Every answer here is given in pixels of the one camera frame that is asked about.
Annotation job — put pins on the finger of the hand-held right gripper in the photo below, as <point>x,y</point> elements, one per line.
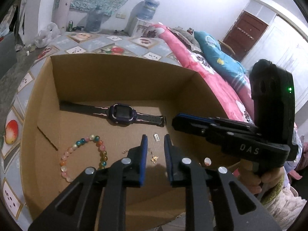
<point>192,117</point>
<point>187,125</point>

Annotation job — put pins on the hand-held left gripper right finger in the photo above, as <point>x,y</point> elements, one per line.
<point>168,158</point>

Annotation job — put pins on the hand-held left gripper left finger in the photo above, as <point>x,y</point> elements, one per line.
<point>143,158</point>

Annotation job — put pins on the small gold charm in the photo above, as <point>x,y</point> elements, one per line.
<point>154,159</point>

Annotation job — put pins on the small silver charm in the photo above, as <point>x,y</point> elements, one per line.
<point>156,136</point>

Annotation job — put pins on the cardboard box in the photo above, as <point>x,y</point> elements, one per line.
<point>120,81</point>

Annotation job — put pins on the person's right forearm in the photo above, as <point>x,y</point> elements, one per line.
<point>276,192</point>

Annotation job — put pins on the person's right hand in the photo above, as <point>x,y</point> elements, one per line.
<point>272,176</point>

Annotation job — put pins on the small white oval pendant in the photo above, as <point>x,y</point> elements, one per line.
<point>207,161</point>

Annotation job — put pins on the pink floral blanket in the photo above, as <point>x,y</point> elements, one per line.
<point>204,67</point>

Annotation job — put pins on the white panel door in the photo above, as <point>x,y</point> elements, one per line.
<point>284,48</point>

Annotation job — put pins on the blue printed pillow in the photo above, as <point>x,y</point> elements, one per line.
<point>216,53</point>

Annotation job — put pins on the wooden chair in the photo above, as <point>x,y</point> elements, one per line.
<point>227,47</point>

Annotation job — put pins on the brown wooden door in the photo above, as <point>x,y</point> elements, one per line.
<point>245,33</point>

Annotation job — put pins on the grey floral pillow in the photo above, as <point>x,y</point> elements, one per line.
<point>182,37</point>

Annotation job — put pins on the white water dispenser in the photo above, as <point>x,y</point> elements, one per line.
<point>139,27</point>

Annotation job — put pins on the white fuzzy cloth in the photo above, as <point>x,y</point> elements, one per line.
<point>288,209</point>

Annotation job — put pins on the blue water dispenser bottle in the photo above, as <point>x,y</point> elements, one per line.
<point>149,9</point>

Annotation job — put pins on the large clear water bottle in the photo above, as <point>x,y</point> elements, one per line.
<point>95,20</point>

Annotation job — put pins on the green drink can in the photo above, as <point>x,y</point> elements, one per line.
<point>70,26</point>

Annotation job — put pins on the white plastic bag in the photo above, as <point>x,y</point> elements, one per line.
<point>45,35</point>

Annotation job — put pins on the white standing roll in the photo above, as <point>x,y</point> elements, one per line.
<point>63,7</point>

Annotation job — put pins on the grey cabinet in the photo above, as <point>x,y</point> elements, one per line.
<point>6,53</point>

